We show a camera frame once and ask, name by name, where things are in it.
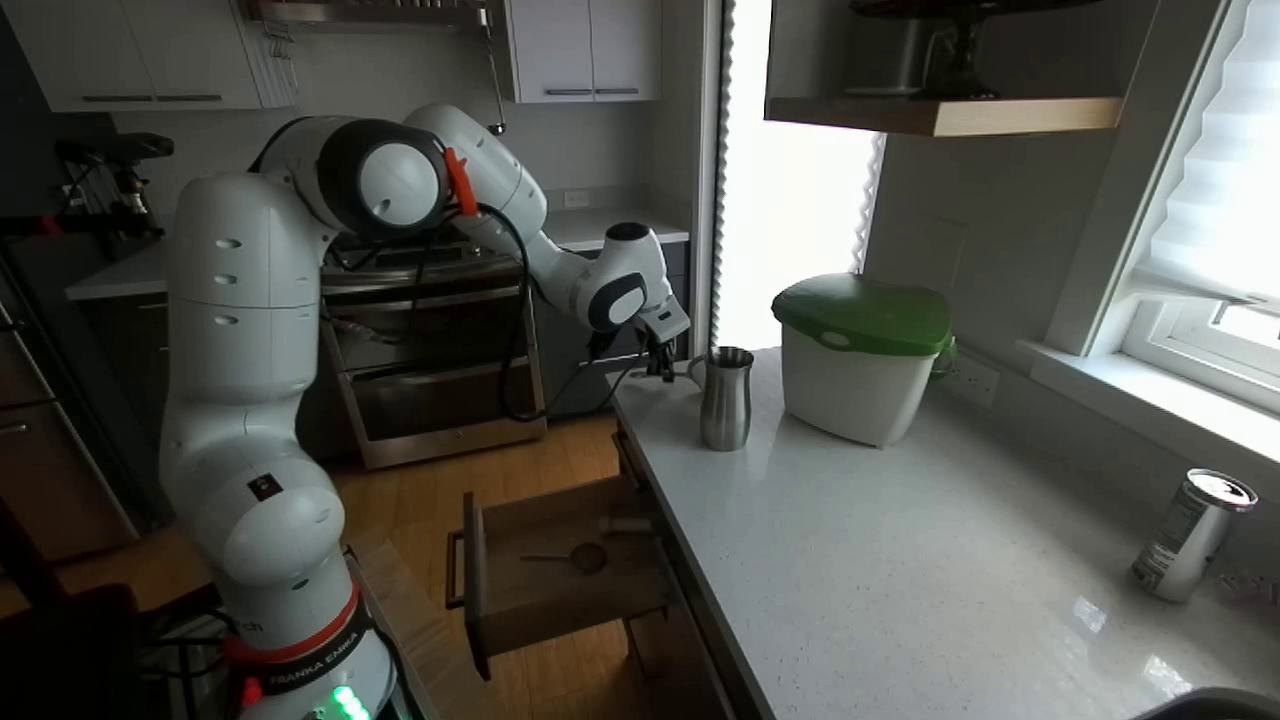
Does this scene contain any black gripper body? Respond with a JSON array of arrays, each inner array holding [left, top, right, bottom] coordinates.
[[631, 319, 686, 380]]

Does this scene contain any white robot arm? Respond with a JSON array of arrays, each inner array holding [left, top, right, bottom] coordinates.
[[162, 104, 687, 720]]

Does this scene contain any steel cocktail mixer cup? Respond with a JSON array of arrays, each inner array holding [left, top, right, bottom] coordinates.
[[701, 350, 752, 453]]

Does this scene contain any white bin green lid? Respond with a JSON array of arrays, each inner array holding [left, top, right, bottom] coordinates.
[[773, 274, 957, 447]]

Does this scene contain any stainless steel oven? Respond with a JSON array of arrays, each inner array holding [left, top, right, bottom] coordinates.
[[323, 242, 544, 470]]

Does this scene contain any open wooden drawer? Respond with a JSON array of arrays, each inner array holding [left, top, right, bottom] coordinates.
[[444, 478, 670, 677]]

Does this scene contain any white upper cabinet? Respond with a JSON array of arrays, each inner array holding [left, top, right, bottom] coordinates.
[[503, 0, 661, 104]]

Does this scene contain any silver can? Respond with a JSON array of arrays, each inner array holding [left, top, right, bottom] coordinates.
[[1132, 470, 1261, 606]]

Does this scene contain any window blind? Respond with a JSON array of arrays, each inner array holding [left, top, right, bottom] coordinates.
[[1141, 0, 1280, 305]]

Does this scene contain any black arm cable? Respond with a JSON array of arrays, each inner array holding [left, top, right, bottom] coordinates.
[[437, 150, 631, 426]]

